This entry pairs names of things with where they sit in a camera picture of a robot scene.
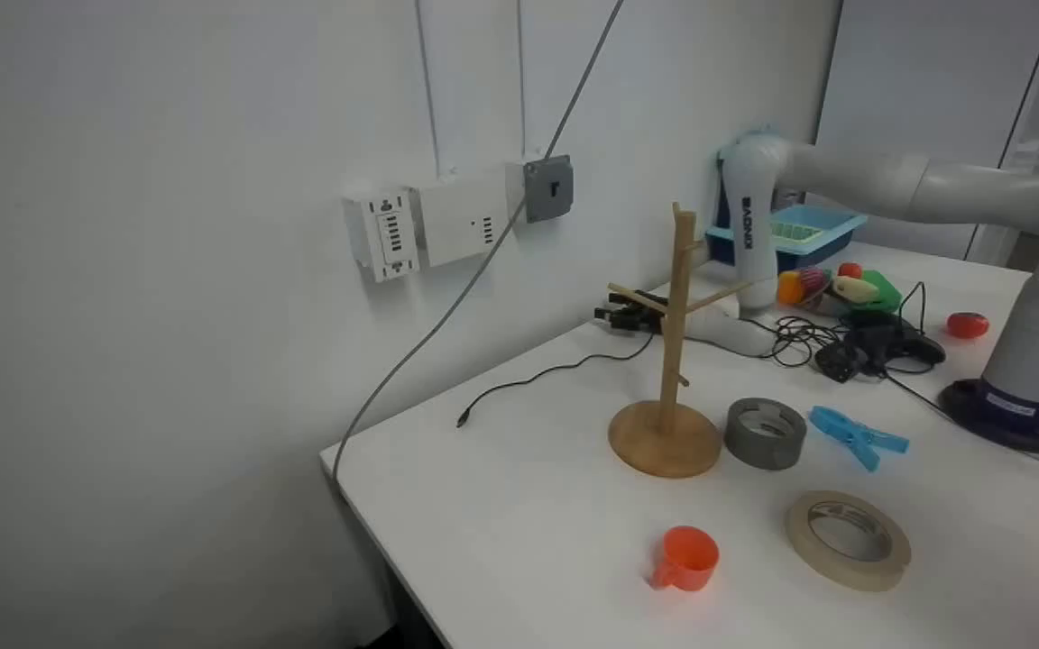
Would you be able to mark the orange plastic cup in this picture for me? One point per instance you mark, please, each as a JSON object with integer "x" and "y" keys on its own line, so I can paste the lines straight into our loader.
{"x": 692, "y": 565}

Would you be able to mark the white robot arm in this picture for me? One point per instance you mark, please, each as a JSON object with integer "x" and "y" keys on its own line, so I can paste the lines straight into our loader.
{"x": 966, "y": 185}

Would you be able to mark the wooden mug stand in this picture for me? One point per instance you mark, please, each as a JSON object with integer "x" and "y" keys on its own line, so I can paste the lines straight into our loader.
{"x": 674, "y": 362}

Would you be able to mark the black plug block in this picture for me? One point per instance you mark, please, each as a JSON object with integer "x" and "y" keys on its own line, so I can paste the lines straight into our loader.
{"x": 624, "y": 316}

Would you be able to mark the white rounded machine housing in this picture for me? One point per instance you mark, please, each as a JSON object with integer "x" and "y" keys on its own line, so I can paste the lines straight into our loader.
{"x": 760, "y": 270}

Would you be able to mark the orange toy fruit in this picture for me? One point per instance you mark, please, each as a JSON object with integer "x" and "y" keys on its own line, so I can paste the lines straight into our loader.
{"x": 792, "y": 288}

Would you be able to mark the blue plastic basket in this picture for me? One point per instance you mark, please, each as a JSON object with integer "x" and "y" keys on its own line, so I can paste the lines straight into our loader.
{"x": 814, "y": 229}

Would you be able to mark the black power adapter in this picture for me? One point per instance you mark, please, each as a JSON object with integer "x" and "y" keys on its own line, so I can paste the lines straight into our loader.
{"x": 838, "y": 362}

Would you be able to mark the blue plastic clamp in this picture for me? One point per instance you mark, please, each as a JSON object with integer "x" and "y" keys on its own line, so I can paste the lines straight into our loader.
{"x": 846, "y": 429}

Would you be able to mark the green and yellow toy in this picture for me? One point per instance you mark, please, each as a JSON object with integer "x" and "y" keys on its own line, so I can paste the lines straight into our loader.
{"x": 868, "y": 288}

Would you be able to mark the beige masking tape roll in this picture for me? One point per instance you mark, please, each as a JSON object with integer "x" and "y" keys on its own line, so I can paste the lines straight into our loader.
{"x": 856, "y": 577}

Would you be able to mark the small red lid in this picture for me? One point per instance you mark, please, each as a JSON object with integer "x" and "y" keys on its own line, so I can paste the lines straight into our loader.
{"x": 967, "y": 327}

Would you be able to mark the white plain wall box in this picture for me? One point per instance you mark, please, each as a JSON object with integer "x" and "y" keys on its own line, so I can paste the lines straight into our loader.
{"x": 460, "y": 217}

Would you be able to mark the grey wall socket box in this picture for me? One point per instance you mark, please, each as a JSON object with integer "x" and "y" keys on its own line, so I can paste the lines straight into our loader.
{"x": 549, "y": 185}

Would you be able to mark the white labelled wall box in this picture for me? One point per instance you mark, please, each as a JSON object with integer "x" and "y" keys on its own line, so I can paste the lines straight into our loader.
{"x": 379, "y": 234}

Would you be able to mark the grey duct tape roll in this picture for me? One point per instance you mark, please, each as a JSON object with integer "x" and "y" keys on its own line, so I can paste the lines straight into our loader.
{"x": 741, "y": 448}

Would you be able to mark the white wall conduit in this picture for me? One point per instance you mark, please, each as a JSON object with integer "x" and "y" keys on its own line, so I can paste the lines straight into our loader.
{"x": 520, "y": 73}
{"x": 430, "y": 83}

